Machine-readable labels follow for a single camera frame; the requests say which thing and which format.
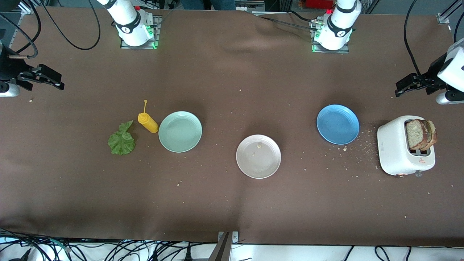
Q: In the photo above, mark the white toaster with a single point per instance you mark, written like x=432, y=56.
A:
x=393, y=145

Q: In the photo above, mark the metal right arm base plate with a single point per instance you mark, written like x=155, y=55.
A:
x=156, y=32

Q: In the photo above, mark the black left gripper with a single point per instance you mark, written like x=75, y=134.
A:
x=433, y=74

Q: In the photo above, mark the brown tablecloth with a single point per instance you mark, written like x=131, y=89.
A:
x=290, y=210

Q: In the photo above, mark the brown bread slice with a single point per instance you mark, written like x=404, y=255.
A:
x=433, y=134
x=413, y=134

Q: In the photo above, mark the black power plug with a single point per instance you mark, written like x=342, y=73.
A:
x=23, y=255
x=188, y=255

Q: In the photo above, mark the pale green plate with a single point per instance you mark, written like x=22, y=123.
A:
x=180, y=131

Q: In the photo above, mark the blue plate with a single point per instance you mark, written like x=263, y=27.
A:
x=338, y=124

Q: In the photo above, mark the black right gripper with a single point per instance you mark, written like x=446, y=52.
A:
x=10, y=68

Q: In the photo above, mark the green lettuce leaf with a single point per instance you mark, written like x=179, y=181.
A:
x=121, y=143

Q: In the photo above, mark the dark metal bar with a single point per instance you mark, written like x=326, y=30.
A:
x=221, y=252

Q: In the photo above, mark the red box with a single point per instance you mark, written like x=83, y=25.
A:
x=319, y=3

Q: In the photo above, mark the beige plate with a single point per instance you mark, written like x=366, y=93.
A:
x=258, y=163

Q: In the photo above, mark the aluminium frame profile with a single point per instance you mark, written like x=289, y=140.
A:
x=29, y=7
x=444, y=18

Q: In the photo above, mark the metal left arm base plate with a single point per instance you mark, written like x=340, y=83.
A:
x=344, y=50

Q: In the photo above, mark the silver metal bracket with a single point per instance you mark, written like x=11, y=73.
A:
x=235, y=237

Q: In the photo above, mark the yellow mustard squeeze bottle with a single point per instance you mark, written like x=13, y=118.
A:
x=148, y=124

